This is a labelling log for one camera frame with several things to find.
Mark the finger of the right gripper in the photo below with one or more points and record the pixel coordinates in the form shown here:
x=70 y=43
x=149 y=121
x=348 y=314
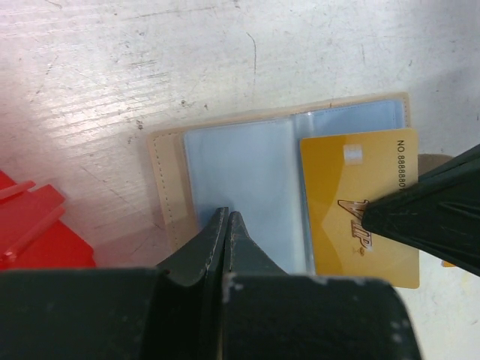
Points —
x=438 y=215

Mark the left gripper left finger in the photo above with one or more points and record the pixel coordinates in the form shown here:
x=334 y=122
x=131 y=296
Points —
x=169 y=311

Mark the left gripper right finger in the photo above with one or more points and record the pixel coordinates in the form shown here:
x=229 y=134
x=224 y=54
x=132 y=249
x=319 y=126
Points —
x=269 y=314

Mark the gold VIP card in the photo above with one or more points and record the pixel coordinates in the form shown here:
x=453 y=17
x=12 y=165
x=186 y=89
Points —
x=342 y=175
x=447 y=264

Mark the beige leather card holder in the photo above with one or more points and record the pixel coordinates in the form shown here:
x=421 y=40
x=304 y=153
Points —
x=251 y=164

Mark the red plastic bin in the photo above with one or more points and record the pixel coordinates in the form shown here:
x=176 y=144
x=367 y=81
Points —
x=32 y=233

